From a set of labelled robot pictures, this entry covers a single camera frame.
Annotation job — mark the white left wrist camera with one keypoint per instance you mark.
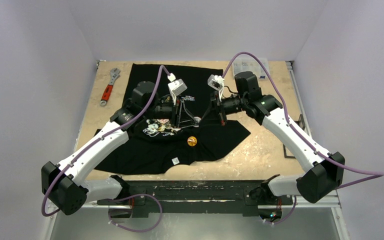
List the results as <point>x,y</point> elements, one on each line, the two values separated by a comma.
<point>176,86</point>

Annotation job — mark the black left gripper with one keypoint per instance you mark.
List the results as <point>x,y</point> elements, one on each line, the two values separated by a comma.
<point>180,116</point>

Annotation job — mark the red handled adjustable wrench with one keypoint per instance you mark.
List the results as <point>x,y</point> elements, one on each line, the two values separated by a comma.
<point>114,75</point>

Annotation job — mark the aluminium black mounting rail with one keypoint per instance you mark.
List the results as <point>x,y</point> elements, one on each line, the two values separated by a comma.
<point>249,198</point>

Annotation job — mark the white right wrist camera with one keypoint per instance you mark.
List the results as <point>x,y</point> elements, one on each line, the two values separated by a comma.
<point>217,82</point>

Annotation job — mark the black open display case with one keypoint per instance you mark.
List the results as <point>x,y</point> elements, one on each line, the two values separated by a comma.
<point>301,123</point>

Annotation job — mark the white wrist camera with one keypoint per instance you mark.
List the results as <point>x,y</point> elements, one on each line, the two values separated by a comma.
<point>217,82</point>
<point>176,86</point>

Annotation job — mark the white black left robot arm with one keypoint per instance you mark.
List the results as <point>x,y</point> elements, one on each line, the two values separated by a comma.
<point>89,155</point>

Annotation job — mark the orange yellow round brooch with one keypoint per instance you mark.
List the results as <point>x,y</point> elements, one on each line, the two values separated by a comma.
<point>192,141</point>

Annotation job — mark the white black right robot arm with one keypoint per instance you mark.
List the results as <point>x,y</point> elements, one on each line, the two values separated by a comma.
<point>322,171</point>

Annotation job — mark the clear plastic organizer box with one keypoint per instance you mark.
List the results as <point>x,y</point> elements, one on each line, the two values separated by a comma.
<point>246,63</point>

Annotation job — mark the black floral print t-shirt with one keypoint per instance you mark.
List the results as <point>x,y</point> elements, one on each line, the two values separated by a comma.
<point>156,146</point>

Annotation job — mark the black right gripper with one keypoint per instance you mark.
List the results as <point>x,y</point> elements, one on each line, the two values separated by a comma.
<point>219,108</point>

